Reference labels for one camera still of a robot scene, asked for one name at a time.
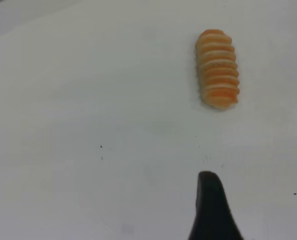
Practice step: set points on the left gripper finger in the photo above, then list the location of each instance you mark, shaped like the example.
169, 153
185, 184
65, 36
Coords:
211, 212

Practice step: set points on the ridged orange bread roll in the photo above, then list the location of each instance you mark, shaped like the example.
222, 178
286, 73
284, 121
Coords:
217, 72

